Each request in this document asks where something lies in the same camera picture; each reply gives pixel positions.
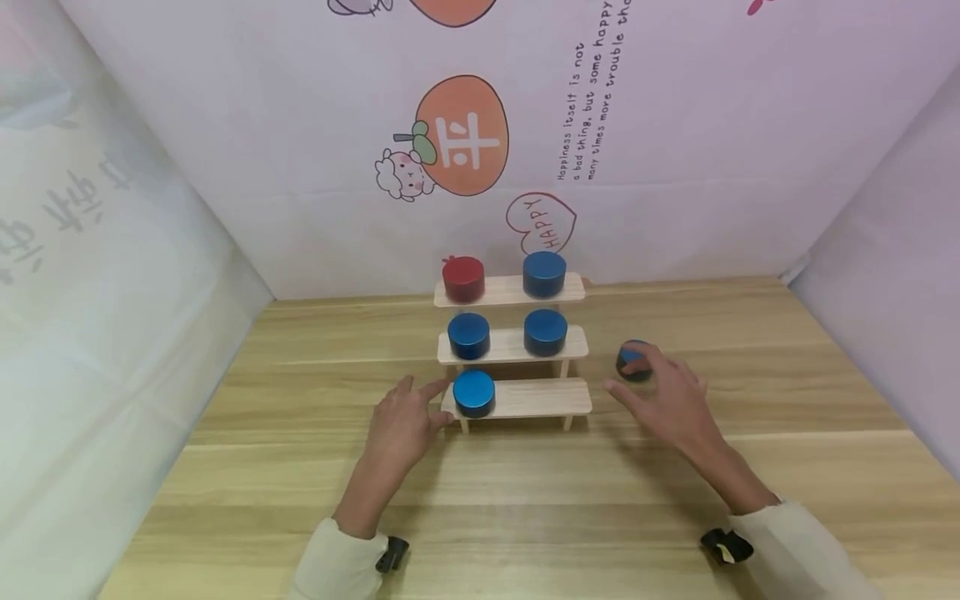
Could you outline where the person's left hand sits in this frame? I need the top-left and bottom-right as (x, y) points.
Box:
(355, 375), (457, 501)

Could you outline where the person's right hand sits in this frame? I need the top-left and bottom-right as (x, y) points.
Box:
(601, 342), (733, 472)

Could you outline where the person's left forearm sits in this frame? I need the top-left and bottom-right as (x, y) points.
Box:
(287, 477), (408, 600)

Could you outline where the person's right forearm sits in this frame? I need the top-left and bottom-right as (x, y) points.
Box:
(698, 442), (891, 600)

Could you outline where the blue cylinder tin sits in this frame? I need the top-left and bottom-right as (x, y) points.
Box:
(451, 368), (498, 419)
(522, 307), (570, 358)
(522, 250), (568, 300)
(447, 312), (492, 362)
(615, 339), (656, 383)

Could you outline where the wooden three-tier shelf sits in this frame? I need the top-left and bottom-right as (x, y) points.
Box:
(432, 272), (594, 435)

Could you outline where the red cylinder tin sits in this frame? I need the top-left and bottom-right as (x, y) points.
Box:
(442, 255), (487, 305)

